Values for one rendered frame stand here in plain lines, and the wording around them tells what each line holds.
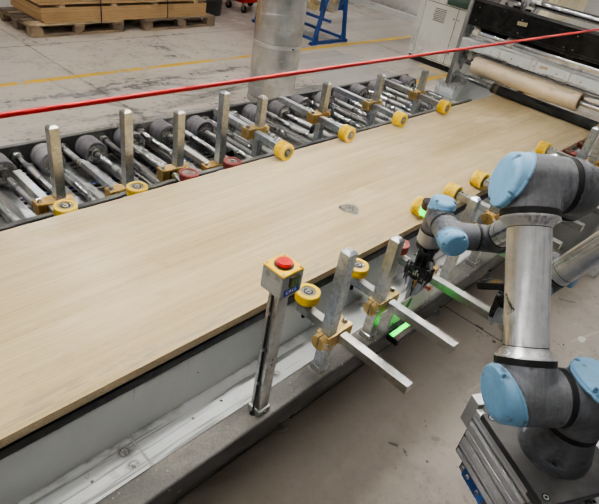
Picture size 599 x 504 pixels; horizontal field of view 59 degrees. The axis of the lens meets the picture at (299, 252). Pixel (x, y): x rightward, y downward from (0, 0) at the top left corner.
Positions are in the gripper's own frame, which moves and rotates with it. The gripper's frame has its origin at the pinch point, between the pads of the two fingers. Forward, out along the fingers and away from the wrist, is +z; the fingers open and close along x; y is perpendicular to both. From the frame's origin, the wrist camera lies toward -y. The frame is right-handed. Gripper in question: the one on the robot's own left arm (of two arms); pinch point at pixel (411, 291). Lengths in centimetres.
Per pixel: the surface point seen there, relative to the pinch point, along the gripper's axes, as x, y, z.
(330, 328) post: -17.0, 27.5, 3.8
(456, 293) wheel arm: 13.7, -19.1, 7.4
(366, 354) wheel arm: -4.7, 27.0, 8.0
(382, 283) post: -9.3, 3.7, -1.2
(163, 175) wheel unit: -113, -24, 8
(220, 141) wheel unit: -104, -52, -1
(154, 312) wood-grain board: -62, 51, 3
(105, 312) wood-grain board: -73, 58, 3
